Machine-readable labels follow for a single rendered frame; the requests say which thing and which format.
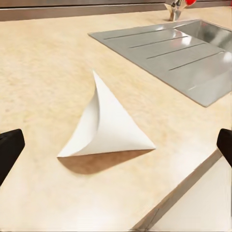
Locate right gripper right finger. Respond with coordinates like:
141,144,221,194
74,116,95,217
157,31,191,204
217,128,232,167

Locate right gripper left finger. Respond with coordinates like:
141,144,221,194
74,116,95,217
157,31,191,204
0,129,25,186

